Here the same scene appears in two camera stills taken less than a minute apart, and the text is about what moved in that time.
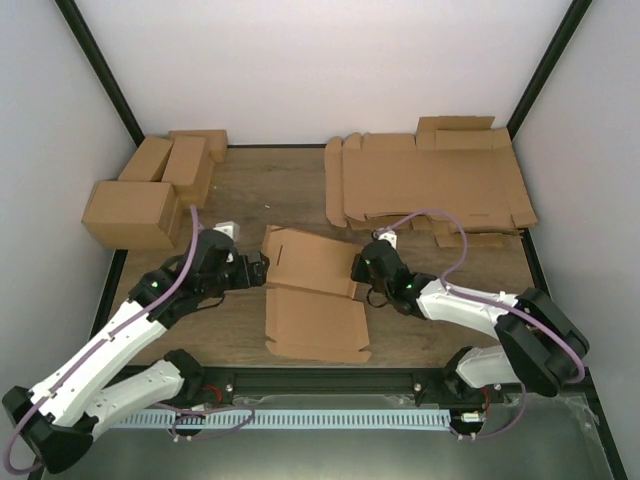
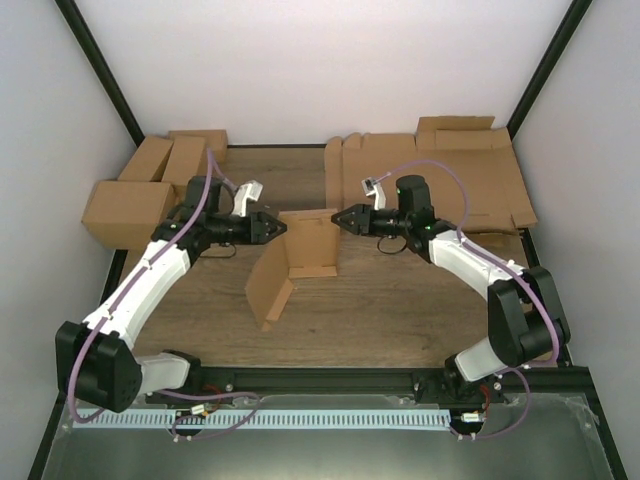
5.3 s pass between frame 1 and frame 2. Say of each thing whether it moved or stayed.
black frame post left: stayed
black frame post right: stayed
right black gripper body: moved
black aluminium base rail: stayed
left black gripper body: moved
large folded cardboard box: stayed
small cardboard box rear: stayed
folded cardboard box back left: stayed
